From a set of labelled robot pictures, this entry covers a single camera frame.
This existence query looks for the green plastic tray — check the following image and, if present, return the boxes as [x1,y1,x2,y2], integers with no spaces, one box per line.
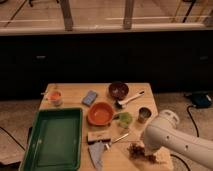
[20,108,83,171]

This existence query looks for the silver spoon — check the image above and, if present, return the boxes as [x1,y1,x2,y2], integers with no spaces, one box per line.
[104,133,129,150]

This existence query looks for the black cable left floor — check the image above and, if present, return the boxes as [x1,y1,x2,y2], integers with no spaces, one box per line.
[0,126,26,152]

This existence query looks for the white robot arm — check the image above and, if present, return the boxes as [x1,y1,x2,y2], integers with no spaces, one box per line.
[143,110,213,170]

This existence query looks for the orange red bowl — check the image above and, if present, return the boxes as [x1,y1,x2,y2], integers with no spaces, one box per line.
[87,102,114,126]

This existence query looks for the white handled brush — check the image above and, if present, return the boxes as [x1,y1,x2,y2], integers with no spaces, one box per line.
[115,91,144,109]

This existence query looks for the dark maroon bowl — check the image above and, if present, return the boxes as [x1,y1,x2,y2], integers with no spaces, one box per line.
[108,82,129,100]

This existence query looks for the black cable on floor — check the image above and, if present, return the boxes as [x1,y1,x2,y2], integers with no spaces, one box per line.
[170,105,200,171]

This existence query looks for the wooden block eraser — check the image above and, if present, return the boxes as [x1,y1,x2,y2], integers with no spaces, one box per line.
[87,130,111,144]

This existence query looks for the metal cup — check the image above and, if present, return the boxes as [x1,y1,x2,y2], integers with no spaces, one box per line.
[138,107,152,123]

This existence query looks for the small orange cup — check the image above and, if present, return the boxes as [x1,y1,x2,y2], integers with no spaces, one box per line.
[42,90,63,106]

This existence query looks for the blue sponge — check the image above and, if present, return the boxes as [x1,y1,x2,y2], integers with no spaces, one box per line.
[82,90,97,106]

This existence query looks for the blue black floor device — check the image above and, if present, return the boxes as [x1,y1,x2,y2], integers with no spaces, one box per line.
[186,93,212,108]

